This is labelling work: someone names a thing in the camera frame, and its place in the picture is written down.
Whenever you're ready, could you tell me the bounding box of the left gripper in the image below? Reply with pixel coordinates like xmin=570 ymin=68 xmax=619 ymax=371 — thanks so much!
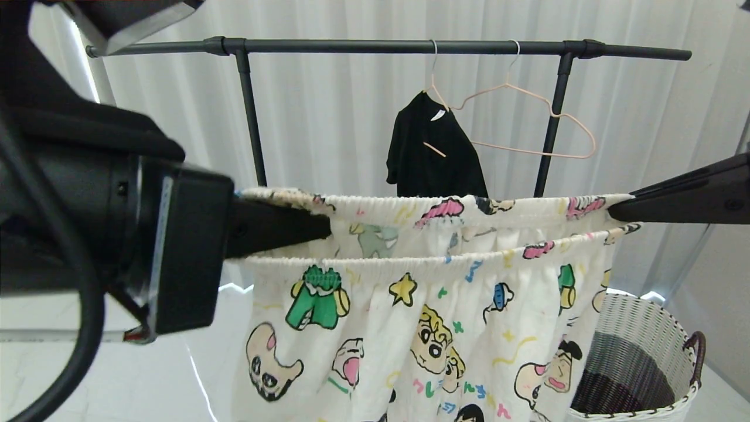
xmin=0 ymin=154 xmax=236 ymax=338

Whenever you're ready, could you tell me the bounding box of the cream printed garment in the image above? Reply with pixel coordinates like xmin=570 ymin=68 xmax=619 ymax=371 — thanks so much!
xmin=231 ymin=186 xmax=643 ymax=422

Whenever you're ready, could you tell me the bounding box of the black garment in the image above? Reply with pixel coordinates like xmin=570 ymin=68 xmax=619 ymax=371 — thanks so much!
xmin=386 ymin=91 xmax=489 ymax=199

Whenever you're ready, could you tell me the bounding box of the pink clothes hanger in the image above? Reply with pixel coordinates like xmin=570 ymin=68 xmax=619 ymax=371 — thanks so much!
xmin=449 ymin=40 xmax=598 ymax=160
xmin=422 ymin=40 xmax=451 ymax=159

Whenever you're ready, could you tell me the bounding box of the black clothes rack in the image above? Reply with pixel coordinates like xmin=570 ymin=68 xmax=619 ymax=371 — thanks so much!
xmin=86 ymin=36 xmax=693 ymax=200

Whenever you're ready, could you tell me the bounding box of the white laundry basket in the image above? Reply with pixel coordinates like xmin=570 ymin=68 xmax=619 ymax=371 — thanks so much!
xmin=564 ymin=292 xmax=708 ymax=422

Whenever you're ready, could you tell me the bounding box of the white curtain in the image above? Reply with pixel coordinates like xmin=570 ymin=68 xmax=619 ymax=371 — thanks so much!
xmin=26 ymin=0 xmax=750 ymax=300

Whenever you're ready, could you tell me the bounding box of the black cable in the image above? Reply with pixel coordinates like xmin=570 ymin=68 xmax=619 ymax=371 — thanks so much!
xmin=0 ymin=100 xmax=107 ymax=422

